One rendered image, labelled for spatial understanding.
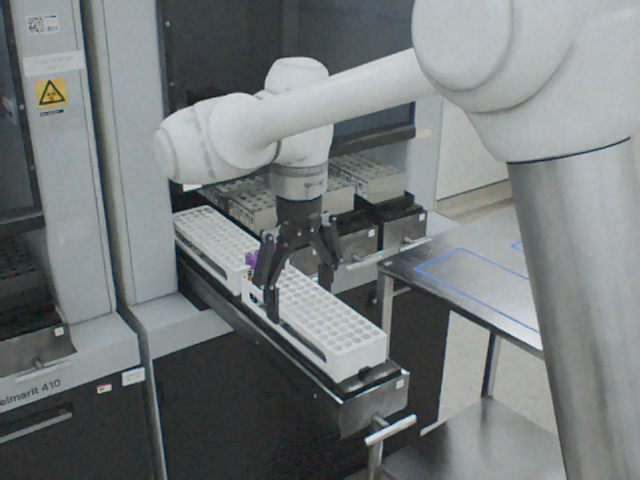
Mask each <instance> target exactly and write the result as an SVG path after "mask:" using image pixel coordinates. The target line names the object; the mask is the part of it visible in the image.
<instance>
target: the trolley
mask: <svg viewBox="0 0 640 480"><path fill-rule="evenodd" d="M376 269H377V270H378V279H377V300H376V320H375V326H377V327H378V328H379V329H381V331H382V332H384V333H385V334H386V353H385V356H386V357H388V350H389V334H391V317H392V301H393V284H394V279H395V281H397V282H399V283H401V284H402V285H404V286H407V287H409V288H411V289H413V290H414V291H416V292H418V293H420V294H422V295H424V296H426V297H428V299H430V300H432V301H434V302H435V303H437V304H439V305H442V306H444V307H446V308H447V309H449V310H451V311H453V312H455V313H457V314H458V315H460V316H463V317H465V319H467V320H469V321H470V322H472V323H474V324H476V325H478V326H480V327H481V328H484V329H486V330H488V331H490V335H489V343H488V351H487V353H486V358H485V366H484V373H483V382H482V389H481V396H480V399H478V400H477V401H475V403H473V404H471V405H470V406H468V407H466V408H465V409H463V410H462V411H460V412H459V413H457V414H454V415H453V416H451V417H450V418H448V419H446V421H445V422H443V423H442V424H440V425H439V426H436V427H434V428H433V429H431V430H430V431H428V432H427V433H425V434H423V435H422V436H420V437H419V438H416V439H415V441H413V442H411V443H410V444H408V445H407V446H405V447H403V448H402V449H399V450H398V451H396V452H395V453H393V454H391V455H390V456H388V457H387V458H385V459H384V460H381V456H382V447H383V440H381V441H378V442H376V443H374V444H372V445H370V446H368V457H367V477H366V480H379V479H380V472H381V473H382V474H383V475H385V476H387V477H388V478H389V479H390V480H566V477H565V472H564V467H563V462H562V460H563V457H562V452H561V447H560V442H559V437H558V436H557V437H556V435H555V434H554V435H553V433H552V434H551V433H550V431H549V432H548V430H547V429H546V430H545V428H544V429H543V427H542V426H540V425H539V424H537V423H534V422H533V421H531V420H529V419H528V418H526V417H525V416H523V415H521V414H520V413H518V412H517V411H515V410H513V409H512V408H510V407H509V406H507V405H505V404H504V403H502V402H501V401H499V400H496V399H495V398H493V397H492V395H493V388H495V380H496V373H497V367H498V359H499V352H500V345H501V338H502V339H504V340H506V341H509V342H511V344H512V343H513V345H514V346H516V347H518V348H520V349H522V350H524V351H525V352H527V353H529V354H531V355H533V356H535V357H536V358H538V359H541V360H543V361H545V360H544V355H543V349H542V344H541V339H540V334H539V329H538V323H537V318H536V313H535V308H534V302H533V297H532V292H531V286H530V281H529V276H528V271H527V265H526V260H525V255H524V250H523V244H522V239H520V234H519V228H518V223H517V218H516V212H515V207H514V206H510V207H508V208H505V209H503V210H500V211H497V212H494V213H492V215H490V216H487V217H485V218H482V219H480V220H476V221H474V222H472V223H469V224H467V225H464V226H462V227H459V228H456V229H453V230H451V232H449V233H446V234H444V235H441V236H438V237H435V238H433V239H431V240H428V241H426V242H423V243H420V244H417V245H415V246H412V247H410V249H408V250H405V251H402V252H399V253H397V254H394V255H392V256H390V257H386V258H384V259H381V260H379V261H377V267H376Z"/></svg>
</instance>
